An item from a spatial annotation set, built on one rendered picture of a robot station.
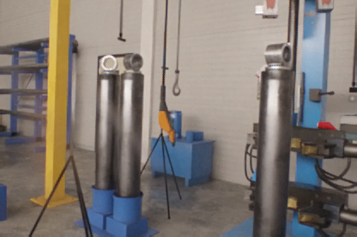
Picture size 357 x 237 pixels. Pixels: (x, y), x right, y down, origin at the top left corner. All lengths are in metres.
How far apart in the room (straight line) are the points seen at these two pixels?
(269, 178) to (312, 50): 1.25
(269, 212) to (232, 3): 3.70
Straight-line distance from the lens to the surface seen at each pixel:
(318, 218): 2.50
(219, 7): 5.36
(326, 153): 2.39
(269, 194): 2.18
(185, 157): 4.63
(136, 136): 2.85
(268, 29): 4.88
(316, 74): 2.89
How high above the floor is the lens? 1.27
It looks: 2 degrees down
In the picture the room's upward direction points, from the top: 2 degrees clockwise
